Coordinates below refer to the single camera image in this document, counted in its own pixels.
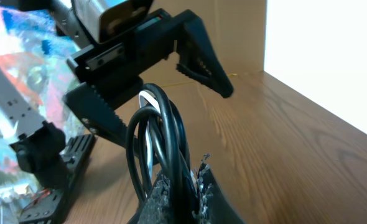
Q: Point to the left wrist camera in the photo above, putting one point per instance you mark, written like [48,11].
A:
[106,19]

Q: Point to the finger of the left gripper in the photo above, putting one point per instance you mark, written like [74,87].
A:
[95,110]
[198,61]

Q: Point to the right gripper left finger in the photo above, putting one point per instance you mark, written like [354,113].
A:
[158,208]

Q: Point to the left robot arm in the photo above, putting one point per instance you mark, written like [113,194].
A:
[38,143]

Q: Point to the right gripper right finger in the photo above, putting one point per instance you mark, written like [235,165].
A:
[213,206]

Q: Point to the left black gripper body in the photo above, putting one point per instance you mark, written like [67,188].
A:
[124,58]

